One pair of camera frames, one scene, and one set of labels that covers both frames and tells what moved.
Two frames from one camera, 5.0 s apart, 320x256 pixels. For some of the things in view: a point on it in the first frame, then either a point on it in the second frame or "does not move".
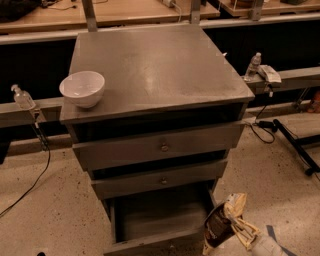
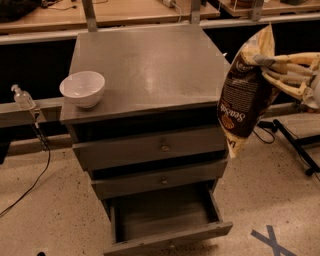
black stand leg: x=298 y=147 does not move
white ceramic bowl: x=83 y=89 does not move
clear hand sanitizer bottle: x=22 y=98 does not move
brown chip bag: x=219 y=225 -> x=247 y=93
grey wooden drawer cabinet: x=152 y=114 does not move
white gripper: x=267 y=247 -> x=315 y=89
